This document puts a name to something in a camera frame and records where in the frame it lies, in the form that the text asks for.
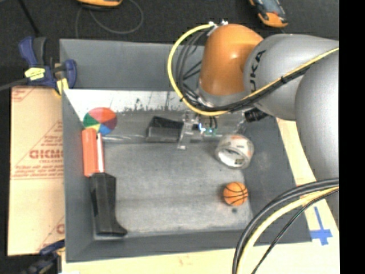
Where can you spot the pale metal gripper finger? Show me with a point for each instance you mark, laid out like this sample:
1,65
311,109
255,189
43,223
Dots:
189,117
184,139

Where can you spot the black box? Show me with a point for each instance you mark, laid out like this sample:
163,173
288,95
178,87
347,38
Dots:
164,131

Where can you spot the clear tape roll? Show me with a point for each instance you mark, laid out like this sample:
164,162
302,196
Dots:
234,152

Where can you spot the grey metal bin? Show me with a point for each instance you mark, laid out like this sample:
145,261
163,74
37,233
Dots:
176,187

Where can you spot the small orange basketball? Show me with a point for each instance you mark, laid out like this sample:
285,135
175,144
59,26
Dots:
235,194

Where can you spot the multicoloured ball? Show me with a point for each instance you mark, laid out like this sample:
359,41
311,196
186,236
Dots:
100,121

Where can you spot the orange and white cylinder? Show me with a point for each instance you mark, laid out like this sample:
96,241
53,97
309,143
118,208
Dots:
90,153

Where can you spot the black boot-shaped block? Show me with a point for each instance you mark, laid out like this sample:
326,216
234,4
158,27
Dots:
104,204

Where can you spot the brown cardboard board red print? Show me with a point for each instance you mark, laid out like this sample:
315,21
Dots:
34,153

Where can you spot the black cylinder on white bracket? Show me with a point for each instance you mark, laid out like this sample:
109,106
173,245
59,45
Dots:
256,114

